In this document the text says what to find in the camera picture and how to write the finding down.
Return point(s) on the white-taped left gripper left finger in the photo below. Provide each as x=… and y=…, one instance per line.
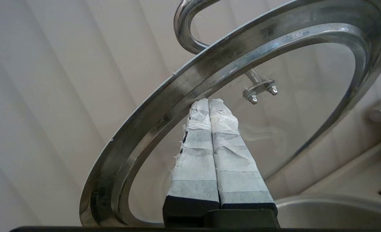
x=195, y=167

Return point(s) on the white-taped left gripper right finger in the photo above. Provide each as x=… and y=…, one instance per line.
x=239, y=167

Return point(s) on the small white-rimmed glass lid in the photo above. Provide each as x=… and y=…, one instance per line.
x=210, y=69

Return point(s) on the small white pot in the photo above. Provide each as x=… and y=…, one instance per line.
x=338, y=209

